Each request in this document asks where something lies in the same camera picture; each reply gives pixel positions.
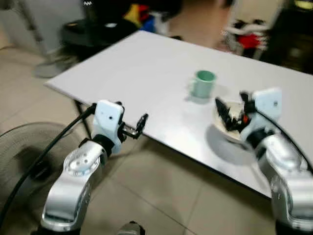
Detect green ceramic mug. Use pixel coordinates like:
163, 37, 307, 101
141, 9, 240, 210
191, 70, 217, 98

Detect black table leg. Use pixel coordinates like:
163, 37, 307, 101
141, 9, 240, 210
74, 100, 92, 139

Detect red cloth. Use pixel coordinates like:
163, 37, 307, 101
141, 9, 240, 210
239, 33, 260, 48

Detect white clothes rack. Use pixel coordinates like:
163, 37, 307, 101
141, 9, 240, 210
223, 19, 270, 57

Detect black round side table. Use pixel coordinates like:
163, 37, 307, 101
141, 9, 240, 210
61, 20, 137, 62

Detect grey pole stand with base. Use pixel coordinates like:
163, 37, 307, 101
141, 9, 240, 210
12, 0, 76, 79

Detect black shelf unit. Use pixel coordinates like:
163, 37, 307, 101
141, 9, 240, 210
264, 0, 313, 74

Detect blue bag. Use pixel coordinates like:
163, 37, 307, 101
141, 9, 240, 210
142, 15, 167, 35

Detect yellow cloth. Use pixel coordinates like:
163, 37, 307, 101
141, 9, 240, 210
123, 4, 146, 27

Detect grey robot leg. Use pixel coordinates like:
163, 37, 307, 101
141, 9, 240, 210
117, 221, 145, 235

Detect black cabinet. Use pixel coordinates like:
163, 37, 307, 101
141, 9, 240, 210
81, 0, 184, 23

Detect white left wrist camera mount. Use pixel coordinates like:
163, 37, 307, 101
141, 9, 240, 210
92, 100, 124, 155

